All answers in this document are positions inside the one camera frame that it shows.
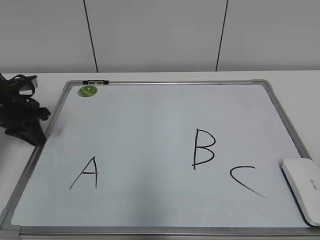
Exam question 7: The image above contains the grey framed whiteboard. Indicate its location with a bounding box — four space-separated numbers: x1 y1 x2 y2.
0 79 320 240

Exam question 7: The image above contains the round green magnet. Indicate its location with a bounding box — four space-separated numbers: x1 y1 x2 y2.
77 85 98 98

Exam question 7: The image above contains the white whiteboard eraser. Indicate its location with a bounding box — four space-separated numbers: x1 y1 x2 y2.
282 158 320 227

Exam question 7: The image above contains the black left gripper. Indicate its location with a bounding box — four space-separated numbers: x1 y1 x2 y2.
0 74 51 147

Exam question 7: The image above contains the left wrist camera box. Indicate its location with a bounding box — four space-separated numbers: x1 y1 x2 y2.
19 77 38 96

